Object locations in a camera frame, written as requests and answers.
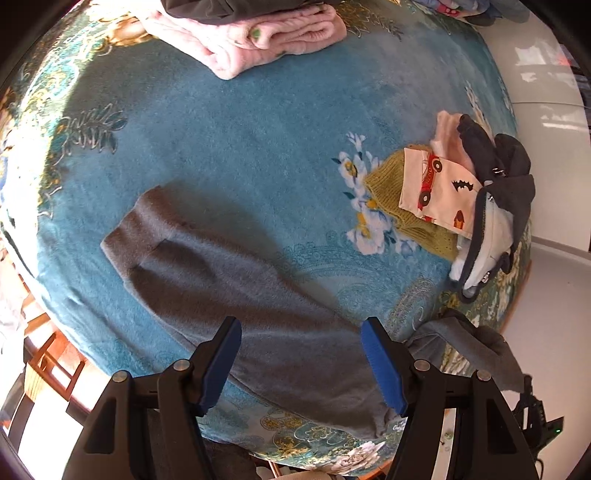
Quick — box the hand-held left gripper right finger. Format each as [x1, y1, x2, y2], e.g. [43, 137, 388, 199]
[361, 316, 542, 480]

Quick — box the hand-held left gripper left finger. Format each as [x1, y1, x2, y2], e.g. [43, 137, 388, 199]
[62, 316, 243, 480]

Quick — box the grey sweatshirt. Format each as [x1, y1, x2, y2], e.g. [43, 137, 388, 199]
[100, 184, 526, 440]

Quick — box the green knitted sweater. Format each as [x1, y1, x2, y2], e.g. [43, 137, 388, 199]
[363, 144, 468, 262]

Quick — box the wooden chair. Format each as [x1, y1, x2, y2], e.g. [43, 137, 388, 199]
[0, 272, 88, 455]

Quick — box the white car print garment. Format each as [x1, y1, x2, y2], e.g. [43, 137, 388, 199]
[398, 146, 485, 239]

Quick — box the dark grey zip jacket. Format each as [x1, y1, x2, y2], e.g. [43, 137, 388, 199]
[449, 114, 537, 304]

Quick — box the blue floral blanket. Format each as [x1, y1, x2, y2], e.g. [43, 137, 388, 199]
[0, 0, 532, 477]

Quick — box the light pink garment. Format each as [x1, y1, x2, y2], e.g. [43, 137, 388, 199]
[429, 110, 477, 176]

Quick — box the folded pink fleece garment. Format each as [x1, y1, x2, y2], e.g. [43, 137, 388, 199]
[140, 4, 347, 81]

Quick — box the dark grey folded garment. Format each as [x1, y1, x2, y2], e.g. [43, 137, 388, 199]
[159, 0, 337, 27]

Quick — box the colourful printed cloth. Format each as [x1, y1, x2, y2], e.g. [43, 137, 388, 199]
[413, 0, 532, 26]

